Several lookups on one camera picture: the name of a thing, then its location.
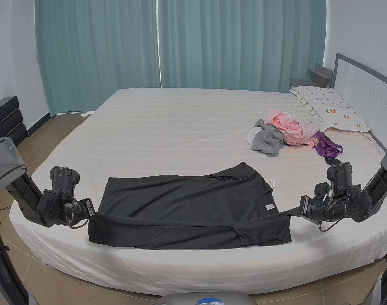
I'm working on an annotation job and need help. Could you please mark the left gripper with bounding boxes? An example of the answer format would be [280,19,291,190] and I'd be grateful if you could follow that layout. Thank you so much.
[74,197,97,227]

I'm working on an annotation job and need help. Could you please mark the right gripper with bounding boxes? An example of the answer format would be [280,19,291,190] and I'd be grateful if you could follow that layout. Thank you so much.
[299,195,331,224]

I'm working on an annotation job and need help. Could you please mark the black T-shirt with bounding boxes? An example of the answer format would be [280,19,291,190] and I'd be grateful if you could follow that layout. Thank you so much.
[87,162,292,250]

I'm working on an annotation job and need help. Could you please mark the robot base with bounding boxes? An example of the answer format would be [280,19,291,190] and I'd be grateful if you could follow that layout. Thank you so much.
[154,293,256,305]

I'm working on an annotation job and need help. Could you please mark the bed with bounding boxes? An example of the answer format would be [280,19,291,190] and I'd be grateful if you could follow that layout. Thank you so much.
[9,53,387,298]

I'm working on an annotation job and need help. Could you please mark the purple garment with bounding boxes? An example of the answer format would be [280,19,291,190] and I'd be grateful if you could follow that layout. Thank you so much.
[314,132,344,158]

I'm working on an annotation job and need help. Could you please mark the pink garment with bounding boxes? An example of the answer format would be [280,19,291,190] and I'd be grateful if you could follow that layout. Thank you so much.
[265,110,320,148]

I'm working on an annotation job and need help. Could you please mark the white garment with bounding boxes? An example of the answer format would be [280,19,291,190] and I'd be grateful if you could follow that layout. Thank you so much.
[247,127,260,146]

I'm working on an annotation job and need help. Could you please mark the white printed pillow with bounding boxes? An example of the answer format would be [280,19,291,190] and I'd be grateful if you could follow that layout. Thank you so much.
[289,85,372,133]

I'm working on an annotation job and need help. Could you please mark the black chest of drawers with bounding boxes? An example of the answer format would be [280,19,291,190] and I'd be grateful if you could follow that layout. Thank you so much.
[0,96,30,147]

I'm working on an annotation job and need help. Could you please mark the grey bedside table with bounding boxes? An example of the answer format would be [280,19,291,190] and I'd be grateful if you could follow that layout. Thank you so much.
[290,63,333,90]

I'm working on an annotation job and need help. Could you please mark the blue-green curtain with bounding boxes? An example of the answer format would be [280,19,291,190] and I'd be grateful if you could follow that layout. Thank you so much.
[35,0,162,117]
[157,0,328,92]

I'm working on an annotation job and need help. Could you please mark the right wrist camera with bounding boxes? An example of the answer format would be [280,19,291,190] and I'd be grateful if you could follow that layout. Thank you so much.
[314,183,331,199]

